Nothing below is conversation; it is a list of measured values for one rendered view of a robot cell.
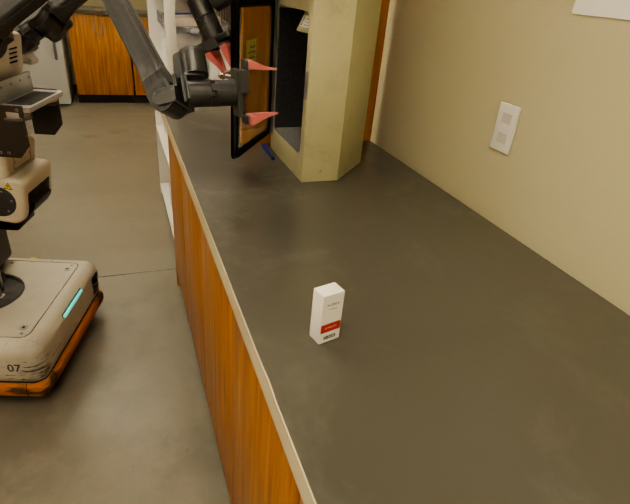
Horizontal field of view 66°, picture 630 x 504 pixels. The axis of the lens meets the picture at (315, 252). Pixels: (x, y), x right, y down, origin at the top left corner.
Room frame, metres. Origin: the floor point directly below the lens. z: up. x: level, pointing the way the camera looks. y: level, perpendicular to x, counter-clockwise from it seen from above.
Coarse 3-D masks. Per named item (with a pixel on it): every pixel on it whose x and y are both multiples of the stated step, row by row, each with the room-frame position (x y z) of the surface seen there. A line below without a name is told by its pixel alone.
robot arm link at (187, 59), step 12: (192, 48) 1.12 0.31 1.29; (180, 60) 1.12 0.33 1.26; (192, 60) 1.11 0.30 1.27; (204, 60) 1.13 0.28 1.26; (180, 72) 1.11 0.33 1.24; (204, 72) 1.11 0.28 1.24; (180, 84) 1.11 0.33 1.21; (156, 96) 1.07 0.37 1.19; (168, 96) 1.06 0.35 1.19; (180, 96) 1.08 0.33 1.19; (192, 108) 1.12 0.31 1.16
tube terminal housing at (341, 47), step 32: (288, 0) 1.48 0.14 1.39; (320, 0) 1.30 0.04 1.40; (352, 0) 1.33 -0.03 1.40; (320, 32) 1.30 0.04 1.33; (352, 32) 1.33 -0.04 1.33; (320, 64) 1.30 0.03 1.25; (352, 64) 1.35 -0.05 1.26; (320, 96) 1.31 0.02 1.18; (352, 96) 1.38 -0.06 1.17; (320, 128) 1.31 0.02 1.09; (352, 128) 1.41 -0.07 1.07; (288, 160) 1.40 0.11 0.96; (320, 160) 1.31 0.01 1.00; (352, 160) 1.44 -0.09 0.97
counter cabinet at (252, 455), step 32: (192, 224) 1.43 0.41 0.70; (192, 256) 1.47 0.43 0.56; (192, 288) 1.51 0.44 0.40; (224, 288) 0.94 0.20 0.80; (192, 320) 1.55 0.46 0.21; (224, 320) 0.94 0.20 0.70; (224, 352) 0.94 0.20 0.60; (224, 384) 0.95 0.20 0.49; (256, 384) 0.66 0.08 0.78; (224, 416) 0.95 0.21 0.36; (256, 416) 0.66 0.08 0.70; (224, 448) 0.95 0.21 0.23; (256, 448) 0.65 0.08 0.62; (256, 480) 0.64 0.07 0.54; (288, 480) 0.48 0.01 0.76
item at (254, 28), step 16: (240, 16) 1.31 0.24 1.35; (256, 16) 1.42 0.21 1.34; (240, 32) 1.31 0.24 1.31; (256, 32) 1.43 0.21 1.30; (240, 48) 1.32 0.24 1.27; (256, 48) 1.43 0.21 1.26; (240, 64) 1.32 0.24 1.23; (256, 80) 1.44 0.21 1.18; (256, 96) 1.44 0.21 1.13; (256, 112) 1.44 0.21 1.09; (240, 128) 1.32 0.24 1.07; (256, 128) 1.45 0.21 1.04; (240, 144) 1.32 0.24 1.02
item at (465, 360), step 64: (192, 128) 1.72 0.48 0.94; (192, 192) 1.18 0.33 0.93; (256, 192) 1.19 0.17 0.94; (320, 192) 1.23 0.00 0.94; (384, 192) 1.28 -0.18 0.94; (256, 256) 0.85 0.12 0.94; (320, 256) 0.88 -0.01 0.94; (384, 256) 0.91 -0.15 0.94; (448, 256) 0.93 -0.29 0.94; (512, 256) 0.96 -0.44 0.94; (256, 320) 0.64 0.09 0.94; (384, 320) 0.68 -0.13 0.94; (448, 320) 0.70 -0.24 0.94; (512, 320) 0.72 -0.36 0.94; (576, 320) 0.74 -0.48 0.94; (320, 384) 0.51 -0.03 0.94; (384, 384) 0.52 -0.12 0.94; (448, 384) 0.54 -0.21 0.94; (512, 384) 0.55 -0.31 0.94; (576, 384) 0.56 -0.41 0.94; (320, 448) 0.40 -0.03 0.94; (384, 448) 0.41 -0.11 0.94; (448, 448) 0.42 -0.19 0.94; (512, 448) 0.43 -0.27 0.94; (576, 448) 0.44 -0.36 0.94
